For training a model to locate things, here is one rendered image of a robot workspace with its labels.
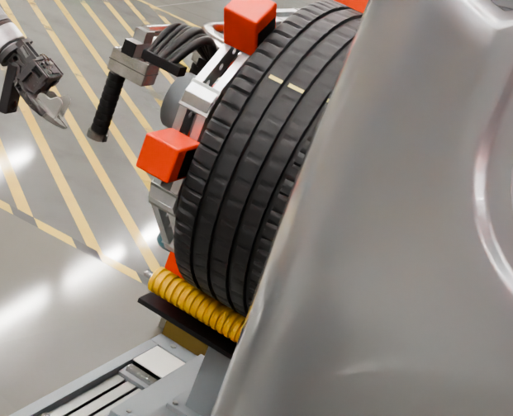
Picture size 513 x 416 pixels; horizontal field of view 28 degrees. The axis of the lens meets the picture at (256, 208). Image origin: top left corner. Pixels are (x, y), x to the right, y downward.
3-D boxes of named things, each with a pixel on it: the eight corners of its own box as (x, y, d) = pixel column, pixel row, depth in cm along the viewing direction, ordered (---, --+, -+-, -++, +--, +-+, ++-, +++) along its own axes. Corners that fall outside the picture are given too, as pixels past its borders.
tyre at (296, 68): (228, 361, 185) (391, 20, 173) (124, 296, 193) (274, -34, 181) (338, 319, 246) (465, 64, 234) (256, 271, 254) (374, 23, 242)
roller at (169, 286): (249, 356, 211) (258, 333, 209) (134, 286, 220) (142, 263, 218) (261, 348, 216) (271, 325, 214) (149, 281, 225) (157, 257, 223)
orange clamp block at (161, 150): (192, 177, 195) (167, 184, 187) (159, 158, 198) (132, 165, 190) (204, 144, 193) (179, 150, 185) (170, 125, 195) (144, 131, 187)
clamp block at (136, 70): (140, 87, 205) (149, 63, 203) (105, 68, 208) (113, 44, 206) (154, 85, 210) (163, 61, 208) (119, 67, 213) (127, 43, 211)
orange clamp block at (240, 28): (255, 59, 194) (257, 23, 187) (221, 42, 197) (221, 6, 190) (276, 38, 198) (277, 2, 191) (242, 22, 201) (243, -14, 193)
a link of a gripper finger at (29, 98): (41, 113, 227) (17, 82, 228) (37, 117, 228) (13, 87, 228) (54, 111, 231) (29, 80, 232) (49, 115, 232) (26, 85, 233)
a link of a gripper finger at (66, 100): (78, 115, 229) (53, 82, 230) (62, 131, 231) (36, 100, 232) (86, 112, 232) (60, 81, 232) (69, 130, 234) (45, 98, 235)
